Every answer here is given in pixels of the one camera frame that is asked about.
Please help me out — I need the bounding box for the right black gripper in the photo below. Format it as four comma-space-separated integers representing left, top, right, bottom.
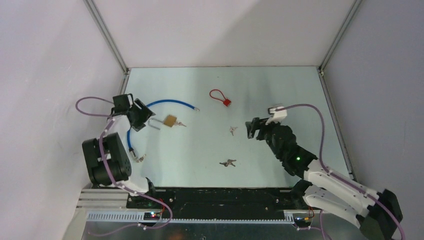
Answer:
245, 116, 283, 161

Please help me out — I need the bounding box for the brass padlock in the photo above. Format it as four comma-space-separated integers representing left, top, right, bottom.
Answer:
147, 114, 180, 130

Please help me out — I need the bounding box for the blue cable lock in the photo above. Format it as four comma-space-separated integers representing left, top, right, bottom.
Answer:
127, 99, 201, 163

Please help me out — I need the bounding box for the silver key bunch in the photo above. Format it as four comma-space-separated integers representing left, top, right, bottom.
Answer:
136, 154, 146, 163
219, 159, 236, 167

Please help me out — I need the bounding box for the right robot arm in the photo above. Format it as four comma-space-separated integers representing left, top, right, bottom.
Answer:
245, 117, 403, 240

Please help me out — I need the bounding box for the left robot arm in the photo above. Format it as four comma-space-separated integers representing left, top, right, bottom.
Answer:
82, 93, 158, 208

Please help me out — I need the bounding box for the silver key bunch front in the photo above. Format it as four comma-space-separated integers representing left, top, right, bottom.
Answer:
219, 159, 236, 167

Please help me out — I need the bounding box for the left circuit board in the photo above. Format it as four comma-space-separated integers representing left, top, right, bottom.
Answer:
143, 211, 162, 221

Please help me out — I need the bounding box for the circuit board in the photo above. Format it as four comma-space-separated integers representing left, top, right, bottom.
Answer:
143, 211, 162, 221
294, 217, 314, 226

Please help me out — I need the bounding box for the right circuit board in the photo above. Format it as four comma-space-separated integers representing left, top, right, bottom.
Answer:
294, 217, 314, 226

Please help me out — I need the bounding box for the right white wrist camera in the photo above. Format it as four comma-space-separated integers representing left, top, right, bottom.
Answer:
265, 105, 288, 125

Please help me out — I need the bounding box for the red cable padlock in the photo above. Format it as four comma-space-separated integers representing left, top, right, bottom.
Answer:
209, 89, 232, 107

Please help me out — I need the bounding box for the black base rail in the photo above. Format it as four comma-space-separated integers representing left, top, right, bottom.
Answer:
126, 187, 315, 222

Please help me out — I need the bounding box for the left aluminium frame post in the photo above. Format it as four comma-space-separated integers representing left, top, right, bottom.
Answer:
83, 0, 129, 74

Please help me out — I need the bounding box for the aluminium frame post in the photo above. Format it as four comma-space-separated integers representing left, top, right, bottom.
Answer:
318, 0, 364, 76
83, 0, 129, 74

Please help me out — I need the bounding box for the right aluminium frame post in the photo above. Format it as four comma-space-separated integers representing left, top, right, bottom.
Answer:
318, 0, 364, 76

